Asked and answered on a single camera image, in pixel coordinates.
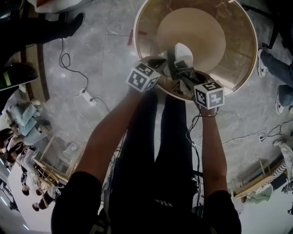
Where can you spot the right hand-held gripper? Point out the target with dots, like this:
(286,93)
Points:
(209,96)

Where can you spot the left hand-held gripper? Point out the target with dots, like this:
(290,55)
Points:
(143,76)

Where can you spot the white plate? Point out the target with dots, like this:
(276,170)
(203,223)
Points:
(184,51)

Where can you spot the person's right forearm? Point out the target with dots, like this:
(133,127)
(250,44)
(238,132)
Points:
(213,148)

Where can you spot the person's left forearm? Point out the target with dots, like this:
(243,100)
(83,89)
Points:
(110,132)

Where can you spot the round glass table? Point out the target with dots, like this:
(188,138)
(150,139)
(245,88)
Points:
(238,38)

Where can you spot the person's black trousers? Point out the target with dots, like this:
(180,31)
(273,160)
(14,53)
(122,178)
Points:
(146,148)

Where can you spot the white power strip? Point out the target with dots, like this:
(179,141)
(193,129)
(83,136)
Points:
(88,96)

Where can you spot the black chair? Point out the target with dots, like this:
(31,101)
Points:
(280,22)

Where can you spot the wooden plank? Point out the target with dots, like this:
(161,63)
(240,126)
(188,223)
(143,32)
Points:
(41,73)

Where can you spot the small white fan heater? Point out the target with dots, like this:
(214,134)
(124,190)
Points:
(72,148)

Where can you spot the wooden shelf rack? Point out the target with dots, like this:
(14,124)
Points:
(258,178)

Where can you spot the pile of light blue cushions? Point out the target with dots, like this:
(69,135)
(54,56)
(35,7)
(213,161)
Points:
(28,122)

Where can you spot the person's black shirt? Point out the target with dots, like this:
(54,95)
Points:
(146,217)

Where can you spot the black helmet with yellow stripe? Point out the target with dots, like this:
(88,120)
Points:
(16,76)

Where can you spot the wooden frame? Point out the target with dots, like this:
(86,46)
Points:
(58,164)

